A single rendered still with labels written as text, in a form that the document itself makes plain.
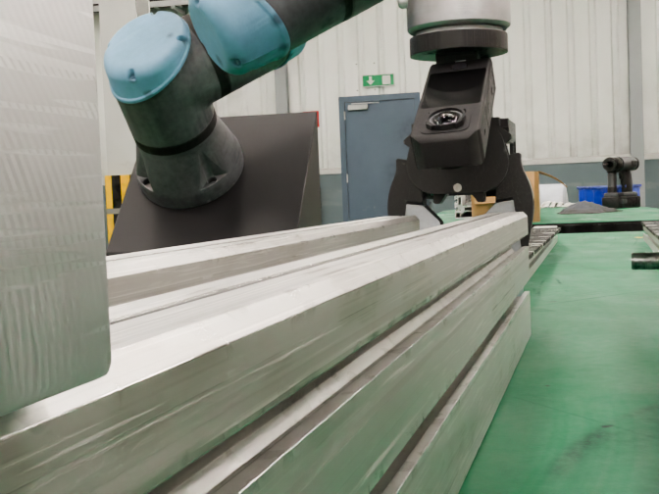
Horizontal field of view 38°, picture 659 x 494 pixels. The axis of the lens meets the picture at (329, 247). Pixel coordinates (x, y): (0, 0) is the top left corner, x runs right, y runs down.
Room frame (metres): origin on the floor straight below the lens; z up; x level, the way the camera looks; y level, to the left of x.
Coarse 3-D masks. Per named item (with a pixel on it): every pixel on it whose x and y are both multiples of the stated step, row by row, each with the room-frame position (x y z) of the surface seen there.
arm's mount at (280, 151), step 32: (256, 128) 1.40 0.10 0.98; (288, 128) 1.39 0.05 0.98; (256, 160) 1.35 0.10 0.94; (288, 160) 1.34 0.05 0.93; (128, 192) 1.35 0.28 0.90; (256, 192) 1.31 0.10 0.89; (288, 192) 1.30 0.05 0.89; (320, 192) 1.40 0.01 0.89; (128, 224) 1.31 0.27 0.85; (160, 224) 1.30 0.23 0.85; (192, 224) 1.29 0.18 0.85; (224, 224) 1.28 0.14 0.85; (256, 224) 1.27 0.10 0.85; (288, 224) 1.26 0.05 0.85; (320, 224) 1.39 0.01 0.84
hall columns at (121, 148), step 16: (112, 0) 6.99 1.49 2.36; (128, 0) 6.96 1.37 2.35; (144, 0) 7.22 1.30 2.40; (112, 16) 6.99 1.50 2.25; (128, 16) 6.96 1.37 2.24; (112, 32) 6.99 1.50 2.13; (112, 96) 6.99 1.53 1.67; (112, 112) 7.00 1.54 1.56; (112, 128) 7.00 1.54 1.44; (128, 128) 6.97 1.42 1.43; (112, 144) 7.00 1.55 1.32; (128, 144) 6.97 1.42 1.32; (112, 160) 7.00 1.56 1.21; (128, 160) 6.98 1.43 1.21; (112, 176) 6.98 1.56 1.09; (128, 176) 6.95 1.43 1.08; (112, 192) 6.98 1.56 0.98; (112, 208) 6.98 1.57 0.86; (112, 224) 6.98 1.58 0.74
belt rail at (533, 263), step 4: (556, 236) 1.72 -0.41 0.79; (552, 240) 1.59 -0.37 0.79; (556, 240) 1.71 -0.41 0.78; (548, 244) 1.48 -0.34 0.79; (552, 244) 1.57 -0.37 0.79; (544, 248) 1.43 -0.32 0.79; (548, 248) 1.45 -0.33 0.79; (540, 252) 1.35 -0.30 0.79; (544, 252) 1.34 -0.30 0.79; (548, 252) 1.44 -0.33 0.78; (536, 256) 1.27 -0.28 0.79; (540, 256) 1.25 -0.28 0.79; (544, 256) 1.34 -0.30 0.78; (532, 260) 1.20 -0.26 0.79; (536, 260) 1.17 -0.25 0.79; (540, 260) 1.25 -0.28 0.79; (532, 264) 1.11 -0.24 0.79; (536, 264) 1.17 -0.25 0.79; (532, 268) 1.10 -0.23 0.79; (536, 268) 1.17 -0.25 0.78; (532, 272) 1.10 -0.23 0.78
